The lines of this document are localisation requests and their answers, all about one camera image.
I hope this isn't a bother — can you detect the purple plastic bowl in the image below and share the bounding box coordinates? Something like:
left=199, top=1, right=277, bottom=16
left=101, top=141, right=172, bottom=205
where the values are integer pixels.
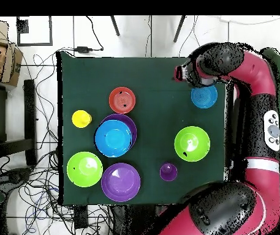
left=100, top=162, right=142, bottom=203
left=100, top=113, right=138, bottom=147

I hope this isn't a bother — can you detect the black square frame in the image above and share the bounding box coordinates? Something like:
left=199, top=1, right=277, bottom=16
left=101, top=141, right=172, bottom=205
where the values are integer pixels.
left=16, top=15, right=53, bottom=47

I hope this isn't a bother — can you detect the deep blue plastic bowl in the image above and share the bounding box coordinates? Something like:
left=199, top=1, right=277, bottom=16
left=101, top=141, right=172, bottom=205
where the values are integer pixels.
left=94, top=119, right=133, bottom=158

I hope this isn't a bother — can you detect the black power adapter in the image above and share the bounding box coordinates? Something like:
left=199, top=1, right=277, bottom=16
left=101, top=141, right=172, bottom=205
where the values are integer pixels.
left=74, top=45, right=94, bottom=53

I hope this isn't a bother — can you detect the purple plastic cup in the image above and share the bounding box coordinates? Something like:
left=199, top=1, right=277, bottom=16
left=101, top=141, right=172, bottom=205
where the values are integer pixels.
left=159, top=162, right=178, bottom=182

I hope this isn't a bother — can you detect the brown cardboard box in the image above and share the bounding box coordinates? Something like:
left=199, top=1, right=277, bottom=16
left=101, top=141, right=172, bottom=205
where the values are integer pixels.
left=0, top=19, right=24, bottom=88

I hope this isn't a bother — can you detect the shallow ribbed blue bowl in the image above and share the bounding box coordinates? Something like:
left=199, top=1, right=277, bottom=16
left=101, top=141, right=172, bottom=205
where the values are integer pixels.
left=191, top=84, right=218, bottom=109

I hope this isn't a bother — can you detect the black stand foot with knob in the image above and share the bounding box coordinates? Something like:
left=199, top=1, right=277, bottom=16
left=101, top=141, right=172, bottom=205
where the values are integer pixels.
left=0, top=166, right=35, bottom=187

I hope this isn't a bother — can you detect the black bench frame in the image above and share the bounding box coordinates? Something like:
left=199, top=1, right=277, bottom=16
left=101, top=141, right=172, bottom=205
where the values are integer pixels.
left=0, top=79, right=38, bottom=167

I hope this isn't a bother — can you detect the yellow plastic cup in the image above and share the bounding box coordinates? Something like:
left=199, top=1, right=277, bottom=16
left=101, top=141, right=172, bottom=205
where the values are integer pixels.
left=71, top=110, right=93, bottom=129

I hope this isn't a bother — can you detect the green plastic bowl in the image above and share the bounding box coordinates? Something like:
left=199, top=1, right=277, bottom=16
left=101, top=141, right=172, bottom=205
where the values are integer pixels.
left=173, top=125, right=211, bottom=163
left=66, top=151, right=104, bottom=188

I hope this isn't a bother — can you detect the orange ribbed plastic bowl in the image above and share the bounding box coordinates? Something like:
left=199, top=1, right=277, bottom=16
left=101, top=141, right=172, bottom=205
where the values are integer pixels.
left=108, top=86, right=137, bottom=114

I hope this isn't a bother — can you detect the black tripod leg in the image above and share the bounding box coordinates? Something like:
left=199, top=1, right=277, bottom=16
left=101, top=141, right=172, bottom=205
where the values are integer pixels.
left=173, top=15, right=186, bottom=43
left=110, top=15, right=121, bottom=37

